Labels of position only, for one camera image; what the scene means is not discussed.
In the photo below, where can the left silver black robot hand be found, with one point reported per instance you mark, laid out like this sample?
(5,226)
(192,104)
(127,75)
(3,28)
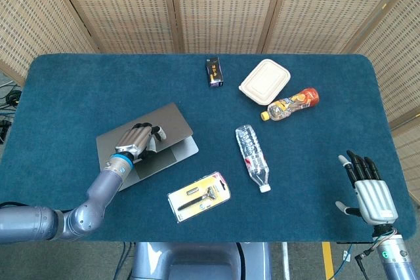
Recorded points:
(133,139)

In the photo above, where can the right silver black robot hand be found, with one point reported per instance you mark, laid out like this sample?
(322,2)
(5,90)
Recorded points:
(375,199)

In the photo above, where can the grey laptop with black keyboard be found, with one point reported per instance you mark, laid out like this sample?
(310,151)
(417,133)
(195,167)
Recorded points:
(170,122)

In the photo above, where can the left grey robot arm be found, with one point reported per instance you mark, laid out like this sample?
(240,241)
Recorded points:
(85,211)

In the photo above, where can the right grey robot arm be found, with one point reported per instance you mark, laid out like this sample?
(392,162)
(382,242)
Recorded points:
(398,260)

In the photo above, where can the blue carpet table cover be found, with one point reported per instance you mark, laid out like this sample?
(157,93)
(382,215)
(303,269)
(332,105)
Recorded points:
(98,90)

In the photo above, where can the razor in yellow blister pack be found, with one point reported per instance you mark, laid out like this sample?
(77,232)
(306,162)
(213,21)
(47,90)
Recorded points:
(197,199)

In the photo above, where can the small black purple box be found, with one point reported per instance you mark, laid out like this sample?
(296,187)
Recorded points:
(215,71)

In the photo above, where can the clear water bottle white cap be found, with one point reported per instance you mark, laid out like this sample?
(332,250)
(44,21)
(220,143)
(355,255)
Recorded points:
(252,155)

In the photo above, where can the orange juice bottle yellow cap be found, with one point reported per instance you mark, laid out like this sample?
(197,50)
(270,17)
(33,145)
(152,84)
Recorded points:
(292,104)

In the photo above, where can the grey robot torso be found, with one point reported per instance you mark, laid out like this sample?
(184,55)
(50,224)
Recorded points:
(197,260)

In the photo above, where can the beige lidded takeout box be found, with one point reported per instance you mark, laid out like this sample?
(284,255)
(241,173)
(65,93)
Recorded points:
(264,81)

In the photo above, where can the woven wooden folding screen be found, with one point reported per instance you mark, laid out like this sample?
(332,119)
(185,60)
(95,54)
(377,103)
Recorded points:
(223,4)

